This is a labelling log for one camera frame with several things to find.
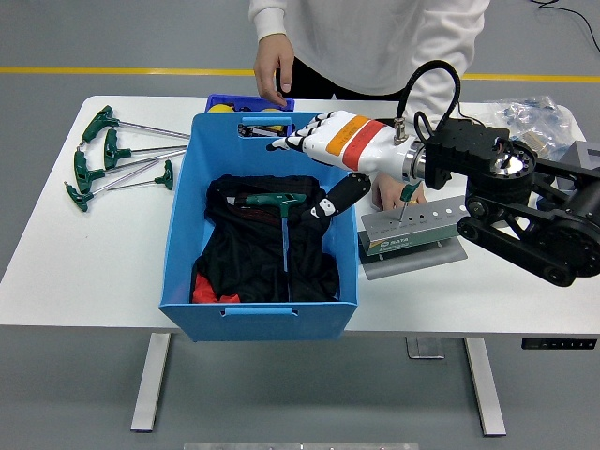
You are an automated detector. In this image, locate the small dark blue bin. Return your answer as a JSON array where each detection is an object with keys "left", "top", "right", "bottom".
[{"left": 204, "top": 93, "right": 296, "bottom": 114}]

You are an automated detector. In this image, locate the small green T-handle hex key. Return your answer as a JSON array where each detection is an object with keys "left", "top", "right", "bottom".
[{"left": 398, "top": 181, "right": 422, "bottom": 222}]

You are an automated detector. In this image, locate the grey green hex key stand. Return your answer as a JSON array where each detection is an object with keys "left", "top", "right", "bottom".
[{"left": 358, "top": 196, "right": 470, "bottom": 281}]

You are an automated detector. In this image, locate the tan resistor tape strip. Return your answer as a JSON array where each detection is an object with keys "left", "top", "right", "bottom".
[{"left": 508, "top": 130, "right": 549, "bottom": 158}]

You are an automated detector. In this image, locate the red cloth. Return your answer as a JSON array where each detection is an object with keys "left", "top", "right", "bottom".
[{"left": 191, "top": 273, "right": 241, "bottom": 304}]

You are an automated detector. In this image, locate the black plastic tray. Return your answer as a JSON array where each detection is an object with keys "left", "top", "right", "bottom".
[{"left": 374, "top": 115, "right": 484, "bottom": 137}]

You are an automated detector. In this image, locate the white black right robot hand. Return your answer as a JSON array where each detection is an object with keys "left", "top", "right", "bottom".
[{"left": 265, "top": 110, "right": 413, "bottom": 231}]

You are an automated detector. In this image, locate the grey block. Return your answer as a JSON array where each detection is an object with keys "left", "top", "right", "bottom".
[{"left": 560, "top": 140, "right": 600, "bottom": 171}]

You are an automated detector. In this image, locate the black table control panel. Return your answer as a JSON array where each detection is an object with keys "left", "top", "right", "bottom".
[{"left": 520, "top": 337, "right": 599, "bottom": 350}]

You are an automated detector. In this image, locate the black cable on table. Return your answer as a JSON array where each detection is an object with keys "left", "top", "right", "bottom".
[{"left": 457, "top": 100, "right": 484, "bottom": 124}]

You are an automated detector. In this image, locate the person's right hand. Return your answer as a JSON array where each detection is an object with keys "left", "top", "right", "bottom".
[{"left": 253, "top": 32, "right": 296, "bottom": 106}]

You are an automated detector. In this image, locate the person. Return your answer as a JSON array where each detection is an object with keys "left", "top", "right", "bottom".
[{"left": 247, "top": 0, "right": 492, "bottom": 128}]

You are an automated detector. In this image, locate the large blue plastic box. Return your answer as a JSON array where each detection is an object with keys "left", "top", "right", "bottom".
[{"left": 157, "top": 111, "right": 360, "bottom": 342}]

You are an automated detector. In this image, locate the clear bag of resistors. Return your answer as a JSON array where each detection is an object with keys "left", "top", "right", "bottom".
[{"left": 485, "top": 95, "right": 576, "bottom": 163}]

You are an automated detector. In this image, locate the short green T-handle hex key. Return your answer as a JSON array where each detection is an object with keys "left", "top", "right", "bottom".
[{"left": 107, "top": 159, "right": 174, "bottom": 191}]

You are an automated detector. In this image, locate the white table leg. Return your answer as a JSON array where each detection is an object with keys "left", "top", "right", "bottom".
[
  {"left": 129, "top": 332, "right": 173, "bottom": 433},
  {"left": 463, "top": 336, "right": 507, "bottom": 437}
]

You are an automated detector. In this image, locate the large green T-handle hex key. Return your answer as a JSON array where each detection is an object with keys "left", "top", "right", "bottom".
[{"left": 242, "top": 192, "right": 308, "bottom": 302}]

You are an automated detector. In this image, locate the black floor cable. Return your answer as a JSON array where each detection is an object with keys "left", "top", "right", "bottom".
[{"left": 532, "top": 0, "right": 600, "bottom": 51}]

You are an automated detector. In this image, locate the grey metal table bracket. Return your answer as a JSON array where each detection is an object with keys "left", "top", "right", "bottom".
[{"left": 406, "top": 336, "right": 445, "bottom": 360}]

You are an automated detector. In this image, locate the person's left hand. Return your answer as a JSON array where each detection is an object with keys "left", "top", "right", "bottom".
[{"left": 371, "top": 172, "right": 428, "bottom": 210}]

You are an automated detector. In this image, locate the black cloth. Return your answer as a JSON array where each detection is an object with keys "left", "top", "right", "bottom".
[{"left": 189, "top": 174, "right": 341, "bottom": 304}]

